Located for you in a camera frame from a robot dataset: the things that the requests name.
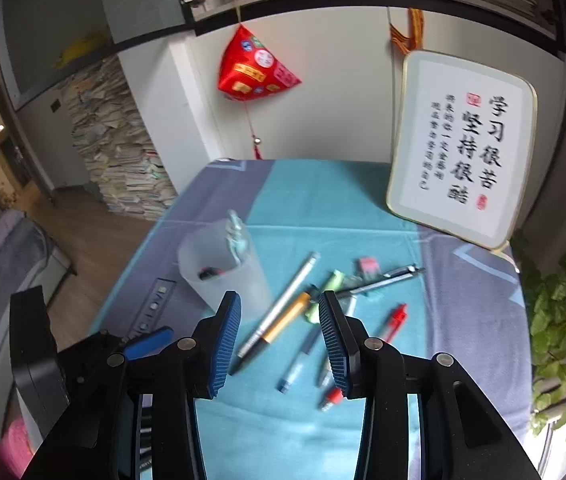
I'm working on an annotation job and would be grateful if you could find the orange pen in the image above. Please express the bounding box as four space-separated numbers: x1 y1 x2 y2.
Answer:
262 285 320 345

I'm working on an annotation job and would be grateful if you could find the red hanging ornament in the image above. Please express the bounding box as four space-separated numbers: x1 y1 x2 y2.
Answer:
217 24 304 161

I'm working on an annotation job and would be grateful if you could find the black pen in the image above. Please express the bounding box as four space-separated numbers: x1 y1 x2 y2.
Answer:
335 264 425 297

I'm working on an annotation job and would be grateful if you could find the green potted plant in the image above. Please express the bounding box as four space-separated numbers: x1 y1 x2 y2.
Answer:
513 230 566 441

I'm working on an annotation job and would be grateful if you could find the silver pen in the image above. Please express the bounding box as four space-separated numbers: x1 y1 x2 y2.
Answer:
228 251 321 377

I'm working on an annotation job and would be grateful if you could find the glass cabinet door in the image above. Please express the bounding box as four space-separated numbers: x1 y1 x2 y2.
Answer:
0 0 186 111

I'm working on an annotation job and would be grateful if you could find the grey sofa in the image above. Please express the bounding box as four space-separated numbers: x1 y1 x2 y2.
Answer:
0 210 78 451

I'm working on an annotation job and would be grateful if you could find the clear white pen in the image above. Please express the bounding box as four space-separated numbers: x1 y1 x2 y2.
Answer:
317 294 360 387

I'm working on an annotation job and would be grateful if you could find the blue patterned tablecloth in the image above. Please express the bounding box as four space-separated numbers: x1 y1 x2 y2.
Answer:
88 157 536 480

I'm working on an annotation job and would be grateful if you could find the teal novelty pen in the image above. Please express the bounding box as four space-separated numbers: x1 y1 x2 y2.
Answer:
225 209 252 267

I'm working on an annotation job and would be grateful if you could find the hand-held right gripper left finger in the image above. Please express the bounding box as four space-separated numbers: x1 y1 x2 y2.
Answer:
22 290 243 480

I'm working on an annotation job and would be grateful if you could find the blue capped pen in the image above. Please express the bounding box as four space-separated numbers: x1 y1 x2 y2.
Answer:
277 327 323 394

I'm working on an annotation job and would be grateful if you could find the framed calligraphy board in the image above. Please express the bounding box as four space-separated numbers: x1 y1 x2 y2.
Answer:
385 49 538 252

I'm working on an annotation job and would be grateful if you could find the orange knot tassel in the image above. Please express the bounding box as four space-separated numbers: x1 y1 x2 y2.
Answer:
389 7 426 57

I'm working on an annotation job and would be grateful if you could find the red pen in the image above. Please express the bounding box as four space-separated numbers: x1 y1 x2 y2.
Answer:
319 303 409 412

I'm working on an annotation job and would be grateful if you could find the light green novelty pen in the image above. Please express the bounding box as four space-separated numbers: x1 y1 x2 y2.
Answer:
305 269 349 324

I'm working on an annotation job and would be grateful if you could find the frosted plastic pen cup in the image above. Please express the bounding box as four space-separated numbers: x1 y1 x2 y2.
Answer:
177 217 274 322

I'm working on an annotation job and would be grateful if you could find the tall pile of books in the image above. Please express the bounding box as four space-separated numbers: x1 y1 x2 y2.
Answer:
58 57 179 221

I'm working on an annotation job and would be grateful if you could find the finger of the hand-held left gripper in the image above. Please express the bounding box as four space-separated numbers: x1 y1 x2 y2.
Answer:
57 326 175 391

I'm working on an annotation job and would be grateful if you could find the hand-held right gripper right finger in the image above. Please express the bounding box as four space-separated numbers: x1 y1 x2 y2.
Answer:
317 290 541 480

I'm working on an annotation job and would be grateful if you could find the pink cloth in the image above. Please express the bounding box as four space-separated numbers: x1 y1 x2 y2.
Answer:
0 417 35 480

